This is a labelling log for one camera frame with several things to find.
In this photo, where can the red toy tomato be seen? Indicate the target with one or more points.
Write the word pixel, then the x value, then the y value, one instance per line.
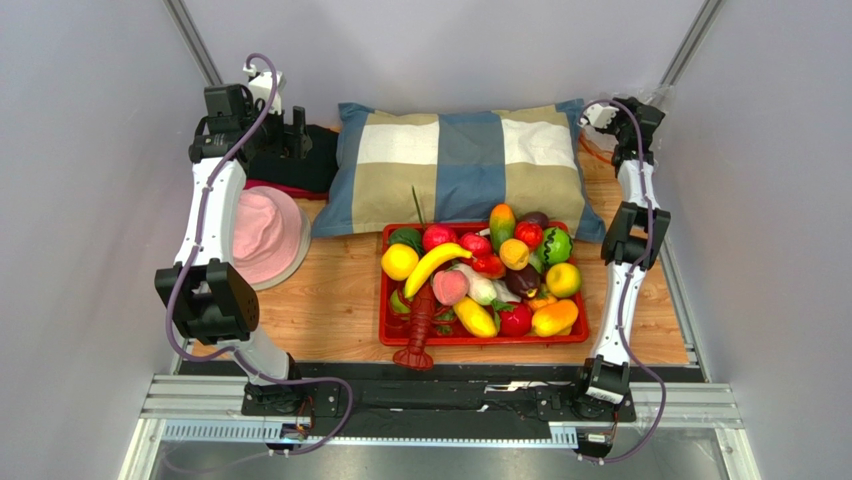
pixel 515 319

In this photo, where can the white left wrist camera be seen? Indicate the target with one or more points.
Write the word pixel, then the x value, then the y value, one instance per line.
pixel 266 86

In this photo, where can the red toy apple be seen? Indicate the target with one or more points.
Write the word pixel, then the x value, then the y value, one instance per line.
pixel 529 233

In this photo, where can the pink toy peach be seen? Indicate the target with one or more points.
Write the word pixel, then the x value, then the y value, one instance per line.
pixel 450 286

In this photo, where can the dark green toy vegetable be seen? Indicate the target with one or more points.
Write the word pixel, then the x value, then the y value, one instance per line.
pixel 407 236

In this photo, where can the dark purple toy plum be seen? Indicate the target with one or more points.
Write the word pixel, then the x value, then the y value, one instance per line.
pixel 536 217

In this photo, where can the small orange toy fruit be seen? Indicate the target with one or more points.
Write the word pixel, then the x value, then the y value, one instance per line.
pixel 514 254

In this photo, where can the blue beige checkered pillow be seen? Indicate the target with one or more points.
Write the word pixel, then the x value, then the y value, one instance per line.
pixel 450 168

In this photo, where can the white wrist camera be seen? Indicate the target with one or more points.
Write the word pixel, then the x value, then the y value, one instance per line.
pixel 266 86
pixel 598 116

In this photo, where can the yellow green toy apple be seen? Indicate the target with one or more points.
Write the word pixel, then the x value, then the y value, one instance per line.
pixel 563 280

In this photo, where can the dark purple toy eggplant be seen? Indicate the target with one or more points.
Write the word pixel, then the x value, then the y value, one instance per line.
pixel 523 283

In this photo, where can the red toy lobster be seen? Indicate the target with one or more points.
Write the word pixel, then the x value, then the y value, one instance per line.
pixel 421 312

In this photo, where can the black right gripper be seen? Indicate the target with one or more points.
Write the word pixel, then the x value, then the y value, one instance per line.
pixel 614 124

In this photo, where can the green orange toy papaya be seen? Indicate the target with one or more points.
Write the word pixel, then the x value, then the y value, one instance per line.
pixel 502 224

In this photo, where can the red toy pepper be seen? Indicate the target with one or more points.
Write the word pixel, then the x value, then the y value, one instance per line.
pixel 489 266

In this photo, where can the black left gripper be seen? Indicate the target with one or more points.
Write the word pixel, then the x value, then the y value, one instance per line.
pixel 295 145

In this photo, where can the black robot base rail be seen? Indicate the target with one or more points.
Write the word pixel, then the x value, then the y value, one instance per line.
pixel 467 401

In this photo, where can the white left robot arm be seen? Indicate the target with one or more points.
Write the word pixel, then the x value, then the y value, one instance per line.
pixel 211 309

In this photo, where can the yellow toy lemon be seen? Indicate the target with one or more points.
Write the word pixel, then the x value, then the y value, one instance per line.
pixel 399 261

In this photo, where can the black folded cloth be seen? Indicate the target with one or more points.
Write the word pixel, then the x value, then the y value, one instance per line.
pixel 308 177

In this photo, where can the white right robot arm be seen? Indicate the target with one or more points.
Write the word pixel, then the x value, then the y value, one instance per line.
pixel 631 244

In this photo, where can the red toy pomegranate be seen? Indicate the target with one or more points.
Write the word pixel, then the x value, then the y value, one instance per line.
pixel 436 235

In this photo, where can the yellow toy banana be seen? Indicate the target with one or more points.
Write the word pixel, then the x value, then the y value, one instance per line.
pixel 431 261

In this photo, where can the clear orange zip top bag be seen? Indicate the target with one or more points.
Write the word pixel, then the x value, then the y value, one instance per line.
pixel 657 97

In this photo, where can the pink bucket hat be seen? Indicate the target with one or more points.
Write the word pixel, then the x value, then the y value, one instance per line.
pixel 272 236

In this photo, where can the green toy watermelon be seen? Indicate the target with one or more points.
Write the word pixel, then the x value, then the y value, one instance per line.
pixel 556 246

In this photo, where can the red plastic tray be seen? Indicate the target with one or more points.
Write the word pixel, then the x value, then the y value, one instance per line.
pixel 394 331

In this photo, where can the orange yellow toy mango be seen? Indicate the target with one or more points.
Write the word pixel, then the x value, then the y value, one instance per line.
pixel 554 318

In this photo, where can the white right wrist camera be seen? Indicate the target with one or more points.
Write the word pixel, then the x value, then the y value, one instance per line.
pixel 598 116

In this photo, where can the yellow toy squash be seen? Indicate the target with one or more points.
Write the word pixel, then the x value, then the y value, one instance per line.
pixel 478 321

